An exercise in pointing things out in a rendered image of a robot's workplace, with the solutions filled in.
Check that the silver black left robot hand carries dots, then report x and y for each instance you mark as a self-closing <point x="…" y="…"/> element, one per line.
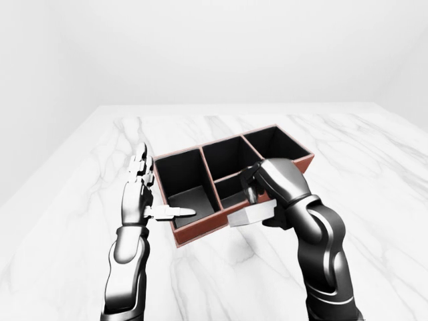
<point x="133" y="204"/>

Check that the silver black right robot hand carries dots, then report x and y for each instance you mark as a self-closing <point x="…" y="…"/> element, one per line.
<point x="284" y="182"/>

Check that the white book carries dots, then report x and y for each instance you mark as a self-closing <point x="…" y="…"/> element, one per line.
<point x="252" y="214"/>

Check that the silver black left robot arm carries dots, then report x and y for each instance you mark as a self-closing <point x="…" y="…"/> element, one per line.
<point x="125" y="267"/>

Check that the red-brown desk caddy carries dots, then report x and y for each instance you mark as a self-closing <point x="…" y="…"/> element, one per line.
<point x="200" y="174"/>

